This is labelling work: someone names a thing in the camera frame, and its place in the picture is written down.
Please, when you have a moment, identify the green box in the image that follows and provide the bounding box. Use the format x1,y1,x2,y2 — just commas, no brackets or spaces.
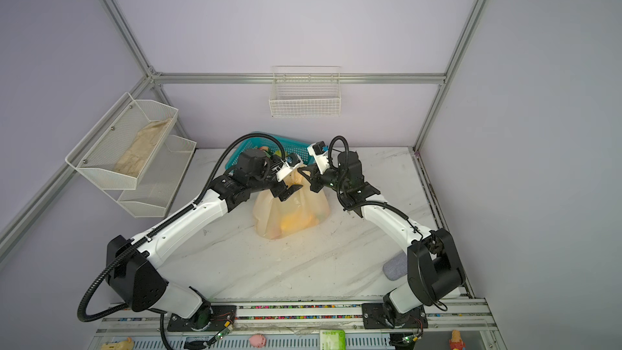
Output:
319,330,347,350

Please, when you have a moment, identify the aluminium front rail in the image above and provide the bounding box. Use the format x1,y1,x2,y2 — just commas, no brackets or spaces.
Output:
89,297,507,349

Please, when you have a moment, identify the white wire wall basket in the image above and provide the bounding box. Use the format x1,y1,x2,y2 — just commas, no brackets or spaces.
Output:
269,66,342,118

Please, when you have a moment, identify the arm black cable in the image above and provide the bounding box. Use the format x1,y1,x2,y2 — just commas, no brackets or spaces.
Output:
327,135,421,241
76,132,288,350

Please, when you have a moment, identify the beige cloth in shelf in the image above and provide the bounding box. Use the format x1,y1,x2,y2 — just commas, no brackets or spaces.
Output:
113,118,172,178

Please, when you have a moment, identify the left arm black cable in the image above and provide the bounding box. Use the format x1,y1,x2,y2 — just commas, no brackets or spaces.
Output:
76,132,288,350

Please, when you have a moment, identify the grey sponge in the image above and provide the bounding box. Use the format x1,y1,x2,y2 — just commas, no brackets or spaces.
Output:
382,252,408,281

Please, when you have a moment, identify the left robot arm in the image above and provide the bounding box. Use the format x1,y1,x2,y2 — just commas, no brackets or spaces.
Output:
105,149,303,319

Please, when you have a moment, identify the white mesh shelf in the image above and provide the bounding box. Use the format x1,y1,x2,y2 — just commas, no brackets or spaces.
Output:
65,93,178,191
114,134,196,218

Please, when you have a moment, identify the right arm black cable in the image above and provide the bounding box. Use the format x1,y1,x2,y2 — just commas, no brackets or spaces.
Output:
327,135,421,241

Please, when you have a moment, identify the beige plastic bag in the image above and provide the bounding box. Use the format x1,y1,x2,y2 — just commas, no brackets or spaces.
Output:
253,172,330,240

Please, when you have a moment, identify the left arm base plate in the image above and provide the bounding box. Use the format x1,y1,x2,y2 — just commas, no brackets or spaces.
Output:
167,305,237,332

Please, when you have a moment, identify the red figurine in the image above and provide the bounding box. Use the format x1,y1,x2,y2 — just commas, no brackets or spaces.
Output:
449,330,466,350

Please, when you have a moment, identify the yellow toy figure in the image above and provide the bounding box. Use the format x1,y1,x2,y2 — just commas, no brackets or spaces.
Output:
100,337,135,350

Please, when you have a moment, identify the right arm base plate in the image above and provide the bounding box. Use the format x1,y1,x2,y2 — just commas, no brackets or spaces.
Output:
361,303,429,330

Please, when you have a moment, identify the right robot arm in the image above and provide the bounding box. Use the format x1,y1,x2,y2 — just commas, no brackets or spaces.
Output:
299,142,466,314

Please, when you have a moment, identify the pink pig toy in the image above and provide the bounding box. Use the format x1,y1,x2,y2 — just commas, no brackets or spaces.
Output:
249,334,267,348

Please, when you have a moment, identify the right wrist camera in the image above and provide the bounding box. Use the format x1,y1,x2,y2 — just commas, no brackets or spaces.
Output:
307,141,330,174

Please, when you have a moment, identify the teal plastic basket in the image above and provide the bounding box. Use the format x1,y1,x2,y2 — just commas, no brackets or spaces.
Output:
225,134,314,169

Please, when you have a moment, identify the white mesh lower shelf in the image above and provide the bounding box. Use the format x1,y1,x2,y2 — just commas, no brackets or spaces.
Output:
114,134,196,218

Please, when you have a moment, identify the white mesh upper shelf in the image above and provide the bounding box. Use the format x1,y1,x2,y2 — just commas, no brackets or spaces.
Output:
65,93,178,191

